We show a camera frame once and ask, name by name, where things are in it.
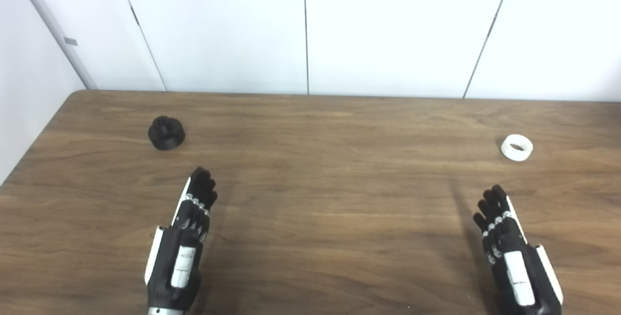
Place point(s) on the small grey tag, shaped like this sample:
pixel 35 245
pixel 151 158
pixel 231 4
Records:
pixel 71 41

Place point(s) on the round black plastic part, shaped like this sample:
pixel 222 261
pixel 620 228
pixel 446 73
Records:
pixel 167 138

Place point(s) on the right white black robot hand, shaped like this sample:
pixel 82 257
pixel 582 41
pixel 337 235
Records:
pixel 531 276

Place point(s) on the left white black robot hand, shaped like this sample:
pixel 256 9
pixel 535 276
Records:
pixel 167 256

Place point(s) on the grey wall corner post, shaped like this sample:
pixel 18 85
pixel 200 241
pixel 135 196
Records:
pixel 53 26

